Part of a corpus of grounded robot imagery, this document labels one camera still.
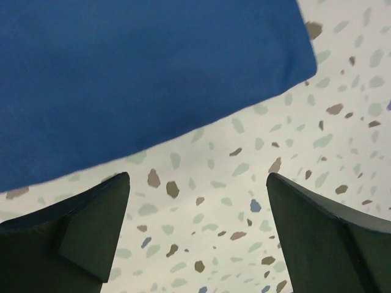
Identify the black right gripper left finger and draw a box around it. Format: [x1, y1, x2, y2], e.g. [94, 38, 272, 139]
[1, 172, 130, 293]

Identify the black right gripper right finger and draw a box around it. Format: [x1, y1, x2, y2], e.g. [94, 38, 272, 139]
[266, 173, 390, 293]

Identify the blue surgical cloth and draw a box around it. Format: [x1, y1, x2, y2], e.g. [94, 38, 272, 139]
[1, 0, 316, 192]

